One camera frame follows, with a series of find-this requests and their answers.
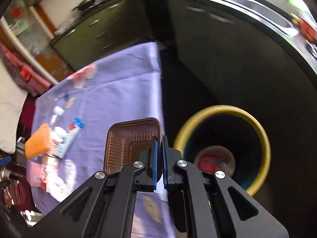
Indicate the brown plastic food tray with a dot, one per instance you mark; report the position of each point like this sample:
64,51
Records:
126,140

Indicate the glass door wooden cabinet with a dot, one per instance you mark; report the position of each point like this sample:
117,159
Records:
32,40

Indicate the stainless steel sink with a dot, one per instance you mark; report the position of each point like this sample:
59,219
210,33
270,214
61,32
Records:
271,16

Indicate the white hanging towel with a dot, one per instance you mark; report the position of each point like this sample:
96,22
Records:
12,99

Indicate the black wok on stove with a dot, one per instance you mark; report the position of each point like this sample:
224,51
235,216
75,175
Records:
84,5

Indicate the green kitchen cabinets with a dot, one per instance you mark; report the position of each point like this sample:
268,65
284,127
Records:
241,58

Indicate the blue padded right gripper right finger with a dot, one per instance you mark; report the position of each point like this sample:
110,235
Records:
171,173

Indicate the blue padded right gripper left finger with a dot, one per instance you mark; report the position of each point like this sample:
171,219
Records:
147,180

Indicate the pink printed paper packet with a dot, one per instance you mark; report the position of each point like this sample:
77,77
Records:
41,170

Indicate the blue white toothpaste tube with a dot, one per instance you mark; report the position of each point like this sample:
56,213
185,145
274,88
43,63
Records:
69,138

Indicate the red soda can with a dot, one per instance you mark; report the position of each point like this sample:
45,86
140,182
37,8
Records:
210,163

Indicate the yellow rimmed trash bin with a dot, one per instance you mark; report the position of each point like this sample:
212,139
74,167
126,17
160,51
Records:
233,134

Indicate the pink checked apron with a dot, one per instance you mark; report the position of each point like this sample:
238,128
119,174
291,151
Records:
23,74

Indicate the orange foam fruit net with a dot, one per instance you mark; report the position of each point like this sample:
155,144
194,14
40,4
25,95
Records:
39,142

